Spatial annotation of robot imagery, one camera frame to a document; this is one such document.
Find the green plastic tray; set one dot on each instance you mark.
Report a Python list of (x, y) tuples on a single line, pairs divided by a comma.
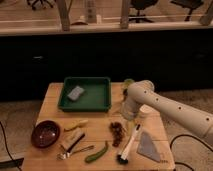
[(95, 98)]

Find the white cup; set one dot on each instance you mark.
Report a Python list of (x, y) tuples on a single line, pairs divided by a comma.
[(145, 111)]

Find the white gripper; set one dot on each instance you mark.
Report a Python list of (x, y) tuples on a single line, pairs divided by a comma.
[(129, 109)]

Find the metal fork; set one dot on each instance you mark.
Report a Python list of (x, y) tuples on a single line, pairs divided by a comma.
[(65, 155)]

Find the green cucumber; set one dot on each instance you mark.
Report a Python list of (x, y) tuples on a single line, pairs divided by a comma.
[(93, 157)]

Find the yellow banana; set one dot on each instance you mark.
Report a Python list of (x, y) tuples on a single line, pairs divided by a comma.
[(76, 124)]

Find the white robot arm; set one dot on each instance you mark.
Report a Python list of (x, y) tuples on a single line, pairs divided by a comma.
[(197, 121)]

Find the dark grape bunch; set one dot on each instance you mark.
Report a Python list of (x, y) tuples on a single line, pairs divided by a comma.
[(117, 131)]

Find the grey sponge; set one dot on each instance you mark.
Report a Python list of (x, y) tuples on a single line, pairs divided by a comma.
[(75, 93)]

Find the grey folded cloth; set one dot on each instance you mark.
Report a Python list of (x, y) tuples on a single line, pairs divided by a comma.
[(147, 148)]

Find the dark red bowl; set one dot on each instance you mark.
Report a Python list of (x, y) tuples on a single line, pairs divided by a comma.
[(45, 134)]

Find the white handled dish brush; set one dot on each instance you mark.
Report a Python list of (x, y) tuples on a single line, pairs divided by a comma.
[(122, 156)]

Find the wooden table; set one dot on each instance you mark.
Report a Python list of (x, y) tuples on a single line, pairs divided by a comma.
[(97, 133)]

